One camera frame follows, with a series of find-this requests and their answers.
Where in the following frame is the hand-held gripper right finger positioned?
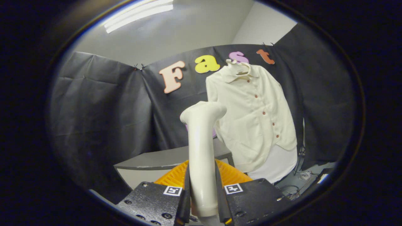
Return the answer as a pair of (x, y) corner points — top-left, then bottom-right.
(215, 159), (292, 225)

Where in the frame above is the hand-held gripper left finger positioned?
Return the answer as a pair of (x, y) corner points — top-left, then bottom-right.
(117, 159), (191, 226)

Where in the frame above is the cream button shirt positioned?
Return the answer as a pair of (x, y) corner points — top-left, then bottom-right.
(206, 61), (298, 173)

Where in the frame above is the white clothes hanger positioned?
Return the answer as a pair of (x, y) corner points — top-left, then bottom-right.
(225, 59), (252, 76)

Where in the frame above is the grey cabinet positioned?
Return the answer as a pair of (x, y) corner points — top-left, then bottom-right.
(114, 138), (234, 190)

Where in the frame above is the thin grey pole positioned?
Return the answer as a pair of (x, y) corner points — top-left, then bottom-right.
(295, 118), (307, 175)

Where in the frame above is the black backdrop cloth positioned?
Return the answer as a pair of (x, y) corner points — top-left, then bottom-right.
(49, 23), (357, 204)

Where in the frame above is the ceiling light panel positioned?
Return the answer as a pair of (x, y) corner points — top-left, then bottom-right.
(104, 0), (174, 34)

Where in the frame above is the floor cable bundle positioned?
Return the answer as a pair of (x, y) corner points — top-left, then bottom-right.
(278, 185), (301, 201)

